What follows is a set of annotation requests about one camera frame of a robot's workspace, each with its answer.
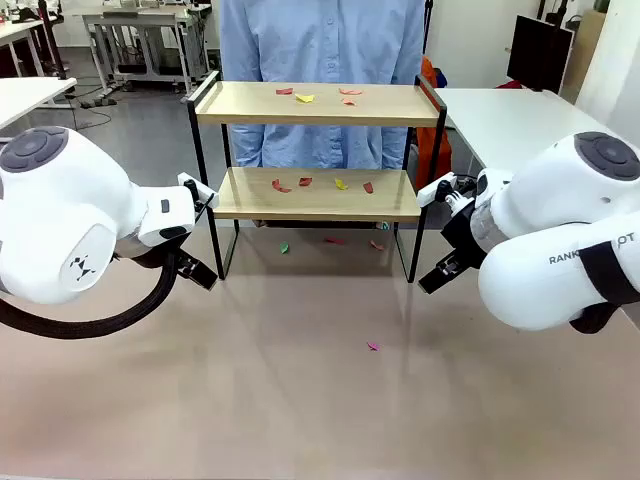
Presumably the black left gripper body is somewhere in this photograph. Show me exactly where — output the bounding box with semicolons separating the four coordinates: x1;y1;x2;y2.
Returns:
149;237;194;269

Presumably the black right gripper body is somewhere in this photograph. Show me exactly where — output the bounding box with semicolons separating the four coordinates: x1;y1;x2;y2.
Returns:
439;199;489;275

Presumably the orange fabric object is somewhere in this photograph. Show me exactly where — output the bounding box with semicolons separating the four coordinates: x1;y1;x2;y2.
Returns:
414;55;454;194

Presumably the large white table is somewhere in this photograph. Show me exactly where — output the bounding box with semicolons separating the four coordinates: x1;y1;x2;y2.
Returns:
433;87;621;174

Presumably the black monitor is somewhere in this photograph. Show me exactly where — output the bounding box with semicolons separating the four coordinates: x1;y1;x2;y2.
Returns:
506;13;575;95

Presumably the thin black tripod pole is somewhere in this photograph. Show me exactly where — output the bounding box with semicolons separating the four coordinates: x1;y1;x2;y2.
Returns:
423;0;435;56

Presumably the brown cardboard panel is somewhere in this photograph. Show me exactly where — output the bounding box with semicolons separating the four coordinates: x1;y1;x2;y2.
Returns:
569;8;610;104

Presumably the grey metal workbench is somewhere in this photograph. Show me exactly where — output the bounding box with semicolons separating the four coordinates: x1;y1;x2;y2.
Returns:
81;3;214;99

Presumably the person in blue shirt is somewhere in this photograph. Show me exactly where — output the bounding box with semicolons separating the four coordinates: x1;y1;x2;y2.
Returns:
219;0;426;231

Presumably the black stand pole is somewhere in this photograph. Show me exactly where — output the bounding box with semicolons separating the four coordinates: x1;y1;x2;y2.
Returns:
37;0;70;81

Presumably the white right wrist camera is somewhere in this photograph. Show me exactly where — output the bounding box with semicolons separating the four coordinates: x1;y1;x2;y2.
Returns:
416;171;476;207

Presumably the wooden shelf black metal frame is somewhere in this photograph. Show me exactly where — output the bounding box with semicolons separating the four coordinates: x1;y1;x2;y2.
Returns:
185;69;449;284

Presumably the black floor cable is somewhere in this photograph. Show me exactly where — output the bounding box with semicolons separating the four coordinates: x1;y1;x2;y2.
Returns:
64;84;114;131

